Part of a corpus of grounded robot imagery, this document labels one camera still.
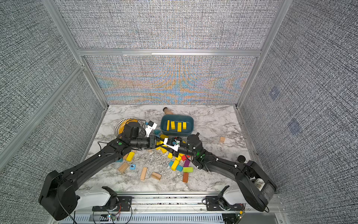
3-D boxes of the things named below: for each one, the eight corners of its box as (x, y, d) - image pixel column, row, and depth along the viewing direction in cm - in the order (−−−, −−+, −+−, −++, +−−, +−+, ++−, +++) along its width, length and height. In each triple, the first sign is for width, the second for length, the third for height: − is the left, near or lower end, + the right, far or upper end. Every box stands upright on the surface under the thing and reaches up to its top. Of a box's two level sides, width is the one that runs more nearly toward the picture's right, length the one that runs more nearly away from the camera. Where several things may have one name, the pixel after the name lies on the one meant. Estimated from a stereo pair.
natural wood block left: (119, 170, 87) (117, 168, 85) (125, 162, 90) (124, 160, 88) (123, 173, 86) (122, 171, 83) (130, 165, 89) (128, 163, 87)
